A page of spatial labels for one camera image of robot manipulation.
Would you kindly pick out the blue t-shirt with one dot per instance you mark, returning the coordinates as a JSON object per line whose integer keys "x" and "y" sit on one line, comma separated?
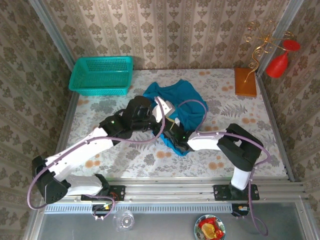
{"x": 190, "y": 95}

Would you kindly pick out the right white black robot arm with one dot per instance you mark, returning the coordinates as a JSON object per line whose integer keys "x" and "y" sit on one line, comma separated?
{"x": 205, "y": 141}

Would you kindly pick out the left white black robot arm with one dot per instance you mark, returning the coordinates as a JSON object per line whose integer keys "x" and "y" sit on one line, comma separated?
{"x": 82, "y": 147}

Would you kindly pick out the floral tablecloth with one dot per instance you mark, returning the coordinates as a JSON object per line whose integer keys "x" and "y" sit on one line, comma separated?
{"x": 140, "y": 167}

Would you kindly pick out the teal plastic basket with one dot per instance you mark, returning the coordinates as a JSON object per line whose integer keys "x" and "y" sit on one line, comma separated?
{"x": 100, "y": 72}

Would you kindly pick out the brown wooden base board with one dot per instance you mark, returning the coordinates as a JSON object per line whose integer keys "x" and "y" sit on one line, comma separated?
{"x": 245, "y": 87}

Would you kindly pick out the red foil snack wrappers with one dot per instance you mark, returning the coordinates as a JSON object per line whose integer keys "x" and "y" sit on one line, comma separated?
{"x": 210, "y": 220}

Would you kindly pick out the clear drinking glass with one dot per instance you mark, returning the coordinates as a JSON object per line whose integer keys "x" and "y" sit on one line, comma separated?
{"x": 126, "y": 221}

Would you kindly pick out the floral rimmed plate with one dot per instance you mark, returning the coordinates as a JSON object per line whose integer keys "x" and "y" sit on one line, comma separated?
{"x": 197, "y": 232}

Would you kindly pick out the black connector board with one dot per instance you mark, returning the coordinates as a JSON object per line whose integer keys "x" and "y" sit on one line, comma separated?
{"x": 236, "y": 212}
{"x": 100, "y": 208}

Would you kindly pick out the yellow snack piece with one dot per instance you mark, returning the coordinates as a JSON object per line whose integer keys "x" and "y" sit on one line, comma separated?
{"x": 208, "y": 230}

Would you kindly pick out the red wine glass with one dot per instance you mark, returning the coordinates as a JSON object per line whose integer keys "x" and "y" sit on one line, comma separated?
{"x": 276, "y": 66}

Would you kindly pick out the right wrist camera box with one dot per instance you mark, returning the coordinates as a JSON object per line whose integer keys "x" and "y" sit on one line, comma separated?
{"x": 177, "y": 121}

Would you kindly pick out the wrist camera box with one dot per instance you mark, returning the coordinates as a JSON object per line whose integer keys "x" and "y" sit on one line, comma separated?
{"x": 177, "y": 121}
{"x": 160, "y": 107}

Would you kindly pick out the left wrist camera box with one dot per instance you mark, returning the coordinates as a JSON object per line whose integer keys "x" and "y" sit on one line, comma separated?
{"x": 160, "y": 107}

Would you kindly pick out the aluminium mounting rail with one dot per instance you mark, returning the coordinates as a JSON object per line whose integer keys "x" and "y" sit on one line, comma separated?
{"x": 170, "y": 191}

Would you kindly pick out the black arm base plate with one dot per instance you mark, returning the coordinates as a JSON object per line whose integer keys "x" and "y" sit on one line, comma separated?
{"x": 118, "y": 192}
{"x": 220, "y": 192}

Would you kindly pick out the aluminium side rail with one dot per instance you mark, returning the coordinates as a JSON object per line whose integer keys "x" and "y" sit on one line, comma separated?
{"x": 272, "y": 112}
{"x": 66, "y": 120}

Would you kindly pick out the aluminium frame post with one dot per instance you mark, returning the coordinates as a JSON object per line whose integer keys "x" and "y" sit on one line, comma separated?
{"x": 51, "y": 30}
{"x": 283, "y": 27}

